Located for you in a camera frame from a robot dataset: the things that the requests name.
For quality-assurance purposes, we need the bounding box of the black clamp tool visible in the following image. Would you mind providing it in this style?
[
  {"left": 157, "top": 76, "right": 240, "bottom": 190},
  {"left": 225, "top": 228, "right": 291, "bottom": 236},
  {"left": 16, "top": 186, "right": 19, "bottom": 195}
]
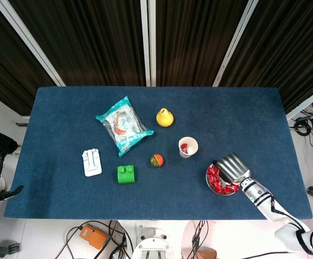
[{"left": 0, "top": 242, "right": 21, "bottom": 258}]

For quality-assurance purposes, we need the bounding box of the orange box device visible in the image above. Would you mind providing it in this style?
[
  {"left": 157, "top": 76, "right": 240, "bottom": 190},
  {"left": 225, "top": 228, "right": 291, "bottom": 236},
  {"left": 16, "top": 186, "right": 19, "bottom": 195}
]
[{"left": 79, "top": 223, "right": 108, "bottom": 250}]

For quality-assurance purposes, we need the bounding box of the round metal plate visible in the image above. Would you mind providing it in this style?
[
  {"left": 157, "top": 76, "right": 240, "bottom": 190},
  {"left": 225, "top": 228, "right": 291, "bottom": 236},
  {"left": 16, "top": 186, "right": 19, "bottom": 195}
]
[{"left": 205, "top": 163, "right": 240, "bottom": 195}]

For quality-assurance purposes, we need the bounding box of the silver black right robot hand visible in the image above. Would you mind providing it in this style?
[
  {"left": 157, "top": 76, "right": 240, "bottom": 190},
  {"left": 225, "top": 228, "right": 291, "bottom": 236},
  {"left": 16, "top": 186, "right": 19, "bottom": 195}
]
[{"left": 212, "top": 153, "right": 252, "bottom": 187}]

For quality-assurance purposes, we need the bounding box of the green building block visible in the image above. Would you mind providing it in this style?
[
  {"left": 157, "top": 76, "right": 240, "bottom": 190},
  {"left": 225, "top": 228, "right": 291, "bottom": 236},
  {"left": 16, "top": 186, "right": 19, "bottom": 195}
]
[{"left": 116, "top": 165, "right": 138, "bottom": 185}]

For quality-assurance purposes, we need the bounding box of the white plastic block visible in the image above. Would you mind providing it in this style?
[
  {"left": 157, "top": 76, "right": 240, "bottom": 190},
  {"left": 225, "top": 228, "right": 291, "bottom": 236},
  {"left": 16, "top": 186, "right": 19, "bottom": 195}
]
[{"left": 81, "top": 148, "right": 103, "bottom": 178}]

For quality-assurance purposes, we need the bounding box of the black coiled cable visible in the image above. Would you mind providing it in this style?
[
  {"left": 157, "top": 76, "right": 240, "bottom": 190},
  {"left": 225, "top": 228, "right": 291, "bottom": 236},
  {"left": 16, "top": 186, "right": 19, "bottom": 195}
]
[{"left": 293, "top": 118, "right": 312, "bottom": 135}]

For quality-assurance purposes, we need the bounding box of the white paper cup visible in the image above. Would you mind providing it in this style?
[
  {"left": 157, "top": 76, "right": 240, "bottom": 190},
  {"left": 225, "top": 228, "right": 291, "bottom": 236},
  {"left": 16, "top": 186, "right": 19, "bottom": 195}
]
[{"left": 178, "top": 137, "right": 199, "bottom": 159}]

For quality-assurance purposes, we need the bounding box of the brown wooden object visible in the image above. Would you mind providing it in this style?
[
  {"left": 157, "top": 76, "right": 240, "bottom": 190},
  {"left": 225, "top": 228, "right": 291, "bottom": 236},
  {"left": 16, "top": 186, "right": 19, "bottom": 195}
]
[{"left": 196, "top": 249, "right": 218, "bottom": 259}]

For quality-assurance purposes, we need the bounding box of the blue velvet table cloth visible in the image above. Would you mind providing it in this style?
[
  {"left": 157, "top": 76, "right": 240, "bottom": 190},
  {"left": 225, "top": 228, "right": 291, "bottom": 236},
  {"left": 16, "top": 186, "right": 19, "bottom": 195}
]
[{"left": 4, "top": 86, "right": 313, "bottom": 221}]

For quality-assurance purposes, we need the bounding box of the black cable loop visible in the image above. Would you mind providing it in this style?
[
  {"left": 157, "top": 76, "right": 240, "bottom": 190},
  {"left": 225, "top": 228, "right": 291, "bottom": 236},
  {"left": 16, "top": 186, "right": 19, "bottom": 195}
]
[{"left": 55, "top": 226, "right": 82, "bottom": 259}]

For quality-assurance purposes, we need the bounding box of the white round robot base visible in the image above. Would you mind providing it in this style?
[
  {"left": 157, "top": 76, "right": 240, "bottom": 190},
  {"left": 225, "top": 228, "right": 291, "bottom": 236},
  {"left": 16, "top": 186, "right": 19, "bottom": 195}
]
[{"left": 131, "top": 226, "right": 176, "bottom": 259}]

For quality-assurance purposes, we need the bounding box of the white frame post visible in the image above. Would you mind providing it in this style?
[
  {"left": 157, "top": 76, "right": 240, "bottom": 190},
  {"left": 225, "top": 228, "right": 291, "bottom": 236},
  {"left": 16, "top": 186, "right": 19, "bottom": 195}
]
[
  {"left": 0, "top": 0, "right": 66, "bottom": 87},
  {"left": 140, "top": 0, "right": 151, "bottom": 87},
  {"left": 148, "top": 0, "right": 157, "bottom": 87},
  {"left": 212, "top": 0, "right": 260, "bottom": 87}
]

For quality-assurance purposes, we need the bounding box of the yellow toy pear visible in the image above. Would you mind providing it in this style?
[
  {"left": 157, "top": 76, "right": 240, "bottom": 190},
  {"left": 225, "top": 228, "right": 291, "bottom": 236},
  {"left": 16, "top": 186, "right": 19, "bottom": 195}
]
[{"left": 156, "top": 107, "right": 175, "bottom": 128}]

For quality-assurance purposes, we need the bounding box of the black cable bundle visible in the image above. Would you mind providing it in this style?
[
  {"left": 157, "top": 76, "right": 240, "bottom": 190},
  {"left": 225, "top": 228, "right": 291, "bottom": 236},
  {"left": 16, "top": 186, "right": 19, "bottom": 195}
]
[
  {"left": 192, "top": 220, "right": 208, "bottom": 259},
  {"left": 107, "top": 220, "right": 131, "bottom": 259}
]

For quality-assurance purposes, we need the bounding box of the dark brown pleated curtain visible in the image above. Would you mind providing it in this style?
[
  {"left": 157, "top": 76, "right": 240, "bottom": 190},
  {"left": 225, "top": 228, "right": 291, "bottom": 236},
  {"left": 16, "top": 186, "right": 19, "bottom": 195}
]
[
  {"left": 155, "top": 0, "right": 250, "bottom": 87},
  {"left": 0, "top": 0, "right": 57, "bottom": 117},
  {"left": 220, "top": 0, "right": 313, "bottom": 114},
  {"left": 9, "top": 0, "right": 146, "bottom": 87}
]

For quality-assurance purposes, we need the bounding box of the teal clear snack bag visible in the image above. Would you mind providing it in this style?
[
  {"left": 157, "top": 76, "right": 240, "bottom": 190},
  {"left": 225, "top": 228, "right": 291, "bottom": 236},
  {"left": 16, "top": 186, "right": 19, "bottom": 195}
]
[{"left": 95, "top": 96, "right": 155, "bottom": 158}]

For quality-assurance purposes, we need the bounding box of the green orange ball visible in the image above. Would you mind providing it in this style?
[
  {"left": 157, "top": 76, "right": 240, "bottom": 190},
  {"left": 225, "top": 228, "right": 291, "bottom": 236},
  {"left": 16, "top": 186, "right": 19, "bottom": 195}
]
[{"left": 150, "top": 153, "right": 164, "bottom": 168}]

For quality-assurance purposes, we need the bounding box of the white frame rail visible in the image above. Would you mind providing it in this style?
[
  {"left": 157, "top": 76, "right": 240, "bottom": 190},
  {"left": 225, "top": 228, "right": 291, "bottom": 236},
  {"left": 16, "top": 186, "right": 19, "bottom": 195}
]
[
  {"left": 0, "top": 89, "right": 31, "bottom": 119},
  {"left": 286, "top": 83, "right": 313, "bottom": 121}
]

